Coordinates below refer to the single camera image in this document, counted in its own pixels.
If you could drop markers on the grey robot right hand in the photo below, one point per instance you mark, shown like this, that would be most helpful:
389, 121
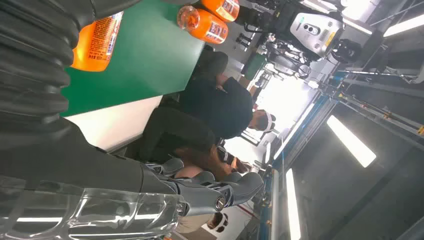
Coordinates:
82, 165

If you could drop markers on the grey laptop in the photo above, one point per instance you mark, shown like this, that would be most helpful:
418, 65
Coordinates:
175, 132

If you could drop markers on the green table mat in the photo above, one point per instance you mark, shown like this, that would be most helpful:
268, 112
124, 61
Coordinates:
149, 59

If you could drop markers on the person with white headset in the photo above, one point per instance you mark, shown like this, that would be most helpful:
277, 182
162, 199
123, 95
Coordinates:
218, 222

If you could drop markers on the person in black top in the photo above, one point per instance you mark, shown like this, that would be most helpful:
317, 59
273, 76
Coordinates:
218, 106

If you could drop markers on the white ceiling light panel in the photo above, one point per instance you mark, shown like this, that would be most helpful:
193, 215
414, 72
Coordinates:
404, 26
293, 205
351, 140

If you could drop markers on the blue metal gantry beam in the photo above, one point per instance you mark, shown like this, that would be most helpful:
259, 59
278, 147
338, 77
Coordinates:
298, 134

